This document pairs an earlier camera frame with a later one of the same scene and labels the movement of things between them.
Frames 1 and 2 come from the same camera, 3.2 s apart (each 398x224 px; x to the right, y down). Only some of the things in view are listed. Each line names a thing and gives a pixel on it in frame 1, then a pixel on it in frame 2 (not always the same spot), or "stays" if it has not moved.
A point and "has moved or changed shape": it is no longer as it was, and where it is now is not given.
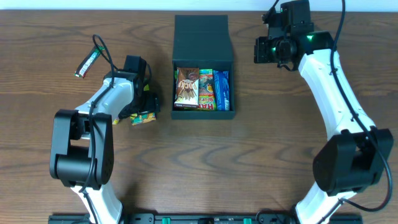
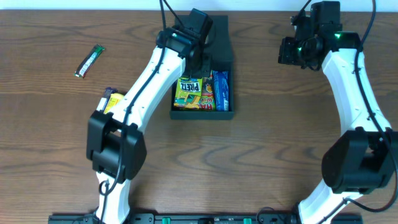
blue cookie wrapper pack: x=221 y=83 stays
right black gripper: x=259 y=50 → x=286 y=51
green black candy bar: x=88 y=60 stays
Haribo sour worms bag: x=206 y=99 stays
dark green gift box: x=203 y=41 stays
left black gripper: x=152 y=104 → x=201 y=64
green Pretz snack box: x=141 y=117 has moved or changed shape
